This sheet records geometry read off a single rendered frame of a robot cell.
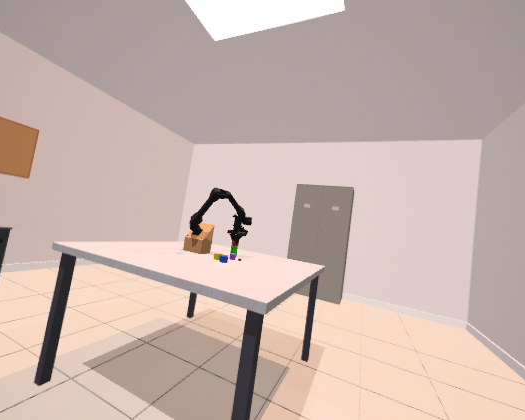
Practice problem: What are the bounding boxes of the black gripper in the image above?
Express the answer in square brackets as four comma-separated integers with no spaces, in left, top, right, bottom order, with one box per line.
[227,223,246,245]

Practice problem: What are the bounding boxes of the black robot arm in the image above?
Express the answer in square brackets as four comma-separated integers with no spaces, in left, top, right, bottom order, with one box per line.
[190,188,252,235]

